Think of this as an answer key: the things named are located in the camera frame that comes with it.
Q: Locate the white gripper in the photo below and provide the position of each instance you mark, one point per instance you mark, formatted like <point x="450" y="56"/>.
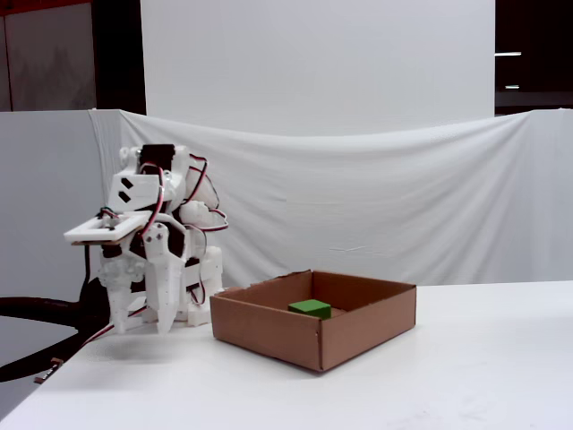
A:
<point x="158" y="251"/>

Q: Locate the green cube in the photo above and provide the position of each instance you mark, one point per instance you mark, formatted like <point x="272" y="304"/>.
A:
<point x="309" y="308"/>

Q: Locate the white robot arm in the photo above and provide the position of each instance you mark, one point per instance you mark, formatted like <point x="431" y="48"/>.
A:
<point x="143" y="188"/>

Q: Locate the brown cardboard box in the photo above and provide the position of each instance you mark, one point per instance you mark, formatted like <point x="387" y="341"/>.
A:
<point x="268" y="327"/>

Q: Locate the black curved tube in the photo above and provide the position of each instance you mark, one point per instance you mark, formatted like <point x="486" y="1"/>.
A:
<point x="45" y="313"/>

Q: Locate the small brown table clamp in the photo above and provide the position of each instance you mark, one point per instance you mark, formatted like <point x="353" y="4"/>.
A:
<point x="47" y="372"/>

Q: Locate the grey partition panel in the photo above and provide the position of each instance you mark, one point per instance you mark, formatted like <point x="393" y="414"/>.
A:
<point x="45" y="201"/>

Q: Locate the brown background door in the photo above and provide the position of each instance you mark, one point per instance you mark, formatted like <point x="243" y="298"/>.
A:
<point x="49" y="58"/>

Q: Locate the white draped cloth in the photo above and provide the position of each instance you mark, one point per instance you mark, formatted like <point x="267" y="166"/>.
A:
<point x="380" y="201"/>

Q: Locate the white backdrop panel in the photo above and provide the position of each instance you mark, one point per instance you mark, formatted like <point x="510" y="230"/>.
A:
<point x="313" y="62"/>

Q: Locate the long ceiling light strip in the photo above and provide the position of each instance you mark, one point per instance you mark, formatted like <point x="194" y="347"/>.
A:
<point x="508" y="54"/>

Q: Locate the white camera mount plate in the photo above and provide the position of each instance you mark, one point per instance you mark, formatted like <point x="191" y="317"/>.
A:
<point x="107" y="230"/>

